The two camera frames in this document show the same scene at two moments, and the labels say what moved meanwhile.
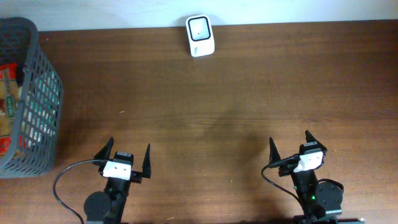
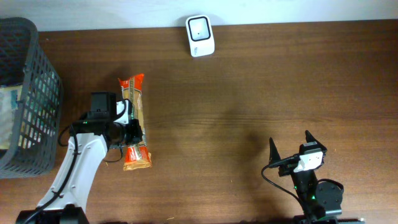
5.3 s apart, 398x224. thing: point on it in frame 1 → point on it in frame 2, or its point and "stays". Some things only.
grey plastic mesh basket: x=42 y=93 stays
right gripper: x=274 y=154 stays
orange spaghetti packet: x=10 y=98 → x=137 y=155
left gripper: x=137 y=176 → x=137 y=134
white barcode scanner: x=201 y=35 stays
